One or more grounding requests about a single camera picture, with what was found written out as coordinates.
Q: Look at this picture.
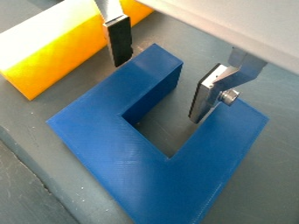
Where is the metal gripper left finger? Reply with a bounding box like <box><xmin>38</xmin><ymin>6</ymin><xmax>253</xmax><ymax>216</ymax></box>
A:
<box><xmin>95</xmin><ymin>0</ymin><xmax>134</xmax><ymax>67</ymax></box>

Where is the yellow long bar block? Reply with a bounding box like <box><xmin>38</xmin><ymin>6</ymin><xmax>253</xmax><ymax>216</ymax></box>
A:
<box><xmin>0</xmin><ymin>0</ymin><xmax>154</xmax><ymax>100</ymax></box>

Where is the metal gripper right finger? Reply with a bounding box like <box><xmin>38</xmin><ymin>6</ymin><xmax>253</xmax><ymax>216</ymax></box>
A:
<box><xmin>189</xmin><ymin>47</ymin><xmax>268</xmax><ymax>123</ymax></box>

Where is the blue U-shaped block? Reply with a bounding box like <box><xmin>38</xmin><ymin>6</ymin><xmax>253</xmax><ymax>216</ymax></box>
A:
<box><xmin>47</xmin><ymin>45</ymin><xmax>269</xmax><ymax>224</ymax></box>

